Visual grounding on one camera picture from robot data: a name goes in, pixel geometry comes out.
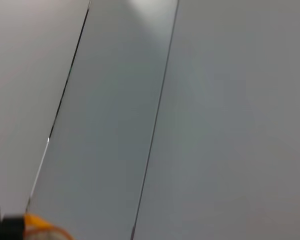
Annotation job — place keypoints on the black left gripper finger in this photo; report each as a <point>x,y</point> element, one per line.
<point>11,227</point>

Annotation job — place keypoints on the beige food bag orange trim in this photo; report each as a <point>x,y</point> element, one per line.
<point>43,228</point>

